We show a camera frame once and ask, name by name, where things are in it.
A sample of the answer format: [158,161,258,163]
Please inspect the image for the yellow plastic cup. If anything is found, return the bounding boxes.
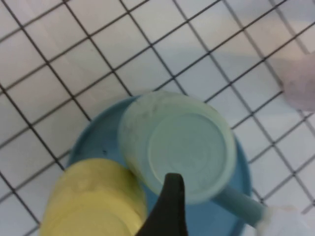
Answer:
[39,158,148,236]

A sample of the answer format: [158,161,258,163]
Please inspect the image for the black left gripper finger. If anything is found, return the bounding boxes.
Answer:
[137,173,189,236]

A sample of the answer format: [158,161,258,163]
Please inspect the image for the pale green plastic cup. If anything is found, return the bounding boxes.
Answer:
[117,90,237,205]

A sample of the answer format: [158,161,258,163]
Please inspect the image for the pink plastic cup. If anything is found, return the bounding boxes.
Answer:
[270,53,315,111]

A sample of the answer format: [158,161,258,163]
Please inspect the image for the blue cup stand white caps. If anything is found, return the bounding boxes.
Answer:
[66,95,308,236]

